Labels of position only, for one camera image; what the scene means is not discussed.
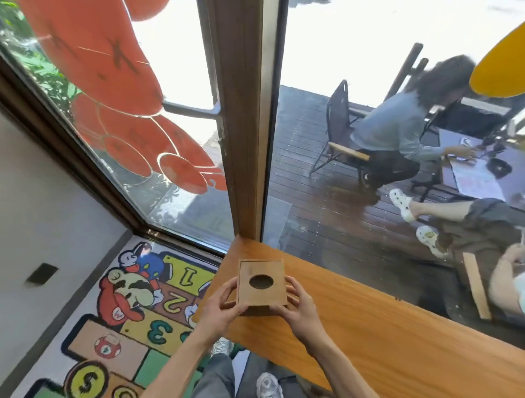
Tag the clear floor mat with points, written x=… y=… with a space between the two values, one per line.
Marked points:
x=277 y=223

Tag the wooden window post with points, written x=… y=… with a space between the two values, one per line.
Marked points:
x=246 y=123

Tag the white clog shoe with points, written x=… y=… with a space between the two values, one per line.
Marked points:
x=430 y=241
x=401 y=203

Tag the person's left hand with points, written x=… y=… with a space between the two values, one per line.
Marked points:
x=213 y=315

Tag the dark window frame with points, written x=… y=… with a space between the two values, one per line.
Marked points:
x=78 y=158

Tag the person's left thumb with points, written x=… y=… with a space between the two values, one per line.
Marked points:
x=229 y=288

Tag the black wall outlet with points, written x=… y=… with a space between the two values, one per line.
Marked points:
x=42 y=274

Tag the red window decal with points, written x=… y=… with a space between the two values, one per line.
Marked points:
x=102 y=61

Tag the colourful cartoon number rug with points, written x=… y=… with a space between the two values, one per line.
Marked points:
x=135 y=328

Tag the person's grey trousers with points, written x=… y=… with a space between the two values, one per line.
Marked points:
x=215 y=379

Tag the black round object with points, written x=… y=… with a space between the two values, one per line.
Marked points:
x=498 y=167

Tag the person's right thumb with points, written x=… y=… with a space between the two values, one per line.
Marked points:
x=296 y=288

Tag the person's right forearm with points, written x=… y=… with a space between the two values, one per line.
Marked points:
x=340 y=371

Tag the white printed paper sheet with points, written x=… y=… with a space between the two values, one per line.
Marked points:
x=478 y=182

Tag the dark wooden chair back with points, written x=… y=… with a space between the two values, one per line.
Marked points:
x=404 y=69

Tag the person's left forearm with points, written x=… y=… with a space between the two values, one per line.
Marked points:
x=174 y=369

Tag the green plants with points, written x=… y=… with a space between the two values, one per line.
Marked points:
x=45 y=76

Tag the black mesh chair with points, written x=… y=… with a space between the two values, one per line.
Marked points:
x=338 y=114

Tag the person's white sneaker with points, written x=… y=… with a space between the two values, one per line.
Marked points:
x=221 y=347
x=268 y=386

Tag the person's right hand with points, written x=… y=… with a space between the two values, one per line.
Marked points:
x=305 y=317

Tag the wooden box with round hole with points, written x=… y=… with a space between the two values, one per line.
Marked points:
x=266 y=297

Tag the yellow window decal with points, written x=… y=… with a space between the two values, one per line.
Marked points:
x=502 y=65

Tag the dark outdoor table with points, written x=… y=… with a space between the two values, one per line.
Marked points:
x=514 y=172

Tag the wooden chair armrest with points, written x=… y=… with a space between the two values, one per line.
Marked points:
x=476 y=287

